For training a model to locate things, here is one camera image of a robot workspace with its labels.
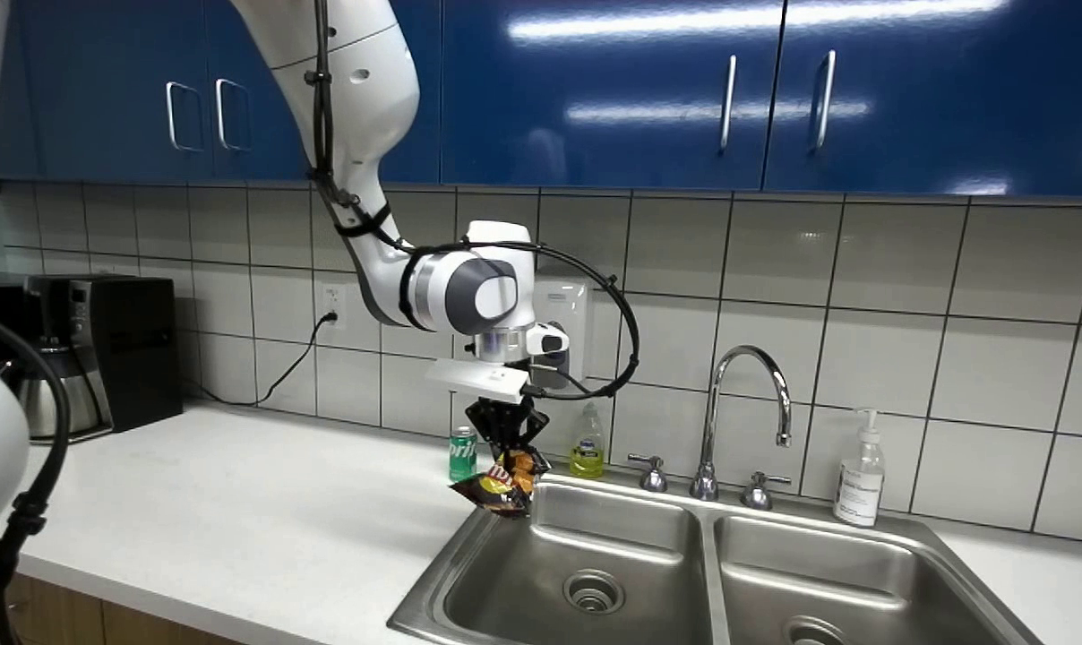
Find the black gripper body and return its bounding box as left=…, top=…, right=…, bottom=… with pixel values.
left=462, top=394, right=556, bottom=453

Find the black snack packet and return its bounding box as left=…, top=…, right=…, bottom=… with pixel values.
left=450, top=442, right=548, bottom=518

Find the stainless steel double sink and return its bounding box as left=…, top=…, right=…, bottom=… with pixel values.
left=385, top=460, right=1048, bottom=645

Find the yellow dish soap bottle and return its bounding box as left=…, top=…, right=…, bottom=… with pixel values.
left=567, top=401, right=608, bottom=479

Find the chrome gooseneck faucet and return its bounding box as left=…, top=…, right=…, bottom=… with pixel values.
left=690, top=342, right=800, bottom=504

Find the clear pump soap bottle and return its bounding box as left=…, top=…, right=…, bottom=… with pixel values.
left=833, top=406, right=889, bottom=532

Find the black coffee maker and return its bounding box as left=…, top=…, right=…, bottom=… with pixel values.
left=23, top=271, right=189, bottom=442

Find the wooden base cabinet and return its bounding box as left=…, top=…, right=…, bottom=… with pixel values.
left=0, top=569, right=242, bottom=645

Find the steel coffee carafe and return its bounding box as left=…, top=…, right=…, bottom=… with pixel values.
left=16, top=336, right=109, bottom=448

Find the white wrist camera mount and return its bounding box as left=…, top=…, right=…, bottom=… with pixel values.
left=425, top=354, right=533, bottom=410

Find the chrome faucet handle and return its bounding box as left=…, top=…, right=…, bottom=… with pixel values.
left=734, top=471, right=795, bottom=512
left=624, top=453, right=679, bottom=498

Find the white wall soap dispenser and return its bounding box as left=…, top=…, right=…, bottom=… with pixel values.
left=531, top=271, right=595, bottom=394

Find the white wall outlet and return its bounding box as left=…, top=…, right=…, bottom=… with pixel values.
left=313, top=271, right=350, bottom=326

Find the black power cord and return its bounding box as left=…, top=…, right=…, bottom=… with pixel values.
left=195, top=307, right=345, bottom=412

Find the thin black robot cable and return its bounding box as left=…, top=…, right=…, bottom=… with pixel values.
left=306, top=0, right=647, bottom=406

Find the silver cabinet handle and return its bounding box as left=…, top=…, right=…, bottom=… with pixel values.
left=210, top=73, right=249, bottom=156
left=714, top=49, right=747, bottom=156
left=161, top=75, right=201, bottom=156
left=809, top=47, right=841, bottom=153

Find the thick black robot hose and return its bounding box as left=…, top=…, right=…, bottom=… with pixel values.
left=0, top=303, right=75, bottom=631

